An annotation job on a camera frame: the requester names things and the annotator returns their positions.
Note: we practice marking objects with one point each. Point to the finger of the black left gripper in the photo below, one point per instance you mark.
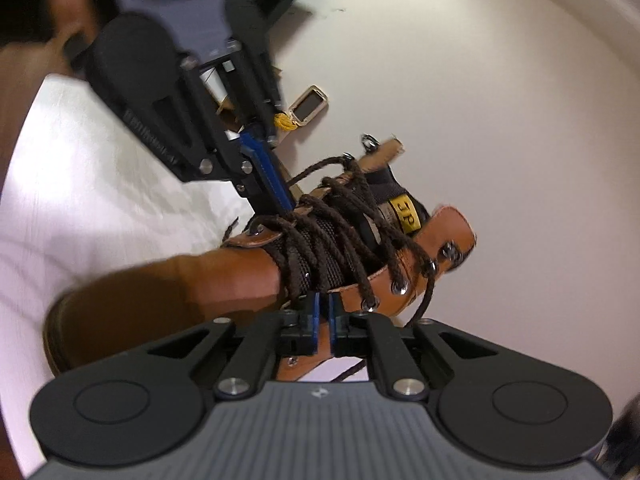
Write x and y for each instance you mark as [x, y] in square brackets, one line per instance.
[259, 179]

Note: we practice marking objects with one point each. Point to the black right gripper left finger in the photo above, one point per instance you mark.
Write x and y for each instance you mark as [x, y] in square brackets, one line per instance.
[300, 325]

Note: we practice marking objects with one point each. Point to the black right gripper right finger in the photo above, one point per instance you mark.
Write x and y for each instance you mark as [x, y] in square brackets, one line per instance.
[348, 330]

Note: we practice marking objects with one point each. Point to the dark brown shoelace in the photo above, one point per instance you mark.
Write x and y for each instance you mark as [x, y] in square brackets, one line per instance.
[360, 234]

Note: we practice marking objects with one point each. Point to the tan leather boot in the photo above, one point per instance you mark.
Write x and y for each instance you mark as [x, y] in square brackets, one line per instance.
[131, 307]

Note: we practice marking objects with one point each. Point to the person left hand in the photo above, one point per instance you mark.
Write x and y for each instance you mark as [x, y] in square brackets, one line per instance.
[34, 33]

